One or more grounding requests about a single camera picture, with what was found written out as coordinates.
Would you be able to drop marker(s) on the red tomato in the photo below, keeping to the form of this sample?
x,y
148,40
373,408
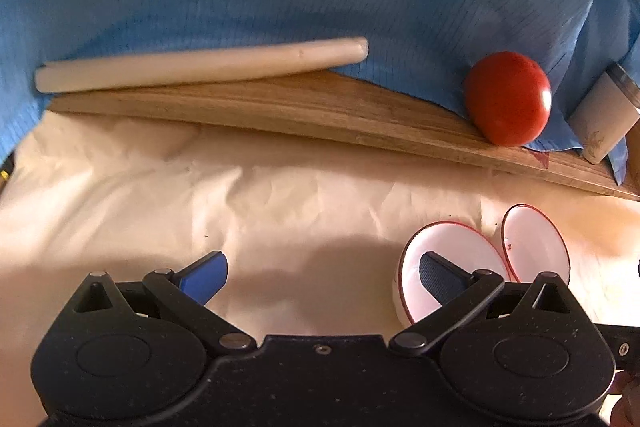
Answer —
x,y
507,99

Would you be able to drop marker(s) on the person's right hand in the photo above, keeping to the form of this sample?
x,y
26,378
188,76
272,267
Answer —
x,y
627,402

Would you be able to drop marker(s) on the wooden board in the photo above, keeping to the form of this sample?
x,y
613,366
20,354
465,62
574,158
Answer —
x,y
300,107

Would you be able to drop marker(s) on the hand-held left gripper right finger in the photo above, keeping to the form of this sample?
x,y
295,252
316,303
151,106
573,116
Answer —
x,y
440,279

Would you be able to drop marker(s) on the white tumbler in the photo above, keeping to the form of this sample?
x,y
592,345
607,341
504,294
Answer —
x,y
602,119

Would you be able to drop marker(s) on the white rolling pin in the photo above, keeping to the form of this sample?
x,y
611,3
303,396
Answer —
x,y
200,64

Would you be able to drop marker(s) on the white bowl with red rim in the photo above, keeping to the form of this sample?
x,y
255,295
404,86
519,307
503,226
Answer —
x,y
460,244
535,242

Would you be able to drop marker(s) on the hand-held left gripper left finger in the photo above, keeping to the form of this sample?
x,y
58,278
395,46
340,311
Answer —
x,y
205,279

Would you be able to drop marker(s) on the cream paper table cover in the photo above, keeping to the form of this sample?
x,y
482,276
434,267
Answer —
x,y
200,197

